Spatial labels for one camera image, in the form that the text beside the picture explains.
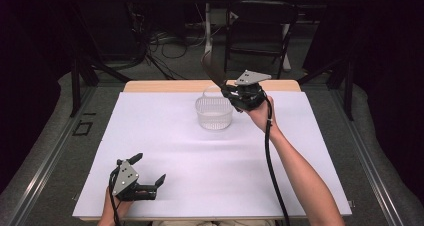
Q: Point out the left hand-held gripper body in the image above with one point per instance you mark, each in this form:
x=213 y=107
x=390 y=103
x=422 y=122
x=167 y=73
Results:
x=126 y=177

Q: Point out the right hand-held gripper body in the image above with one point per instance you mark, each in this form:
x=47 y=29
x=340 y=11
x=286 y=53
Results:
x=250 y=92

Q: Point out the white plastic basket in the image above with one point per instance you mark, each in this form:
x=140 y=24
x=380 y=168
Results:
x=213 y=114

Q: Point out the black rice paddle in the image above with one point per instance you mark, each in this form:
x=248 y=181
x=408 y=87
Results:
x=213 y=67

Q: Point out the person's right hand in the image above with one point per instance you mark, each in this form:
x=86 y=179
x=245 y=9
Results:
x=261 y=116

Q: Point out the person's left hand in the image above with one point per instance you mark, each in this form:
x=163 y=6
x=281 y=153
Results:
x=123 y=207

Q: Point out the white table mat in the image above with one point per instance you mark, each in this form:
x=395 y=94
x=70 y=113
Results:
x=200 y=166

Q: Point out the wooden table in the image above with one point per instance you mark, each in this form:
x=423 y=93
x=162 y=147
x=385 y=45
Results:
x=166 y=86

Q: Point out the black folding chair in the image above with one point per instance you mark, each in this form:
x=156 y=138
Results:
x=263 y=26

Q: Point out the white power box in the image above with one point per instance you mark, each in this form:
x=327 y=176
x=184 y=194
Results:
x=220 y=16

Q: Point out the black metal stand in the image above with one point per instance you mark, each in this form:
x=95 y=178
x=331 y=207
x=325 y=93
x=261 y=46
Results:
x=83 y=69
x=343 y=79

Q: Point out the metal floor rail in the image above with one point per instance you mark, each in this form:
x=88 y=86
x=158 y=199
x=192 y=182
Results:
x=373 y=172
x=43 y=166

